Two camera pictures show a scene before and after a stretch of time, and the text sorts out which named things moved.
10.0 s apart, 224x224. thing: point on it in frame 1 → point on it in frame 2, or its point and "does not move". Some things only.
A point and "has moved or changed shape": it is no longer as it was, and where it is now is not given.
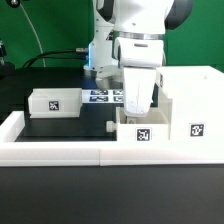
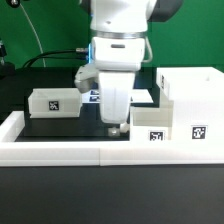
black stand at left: (7, 70) does not move
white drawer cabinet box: (197, 110) does not move
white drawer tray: (55, 103) does not move
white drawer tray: (153, 127) has moved or changed shape
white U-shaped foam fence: (37, 153) does not move
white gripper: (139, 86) → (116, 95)
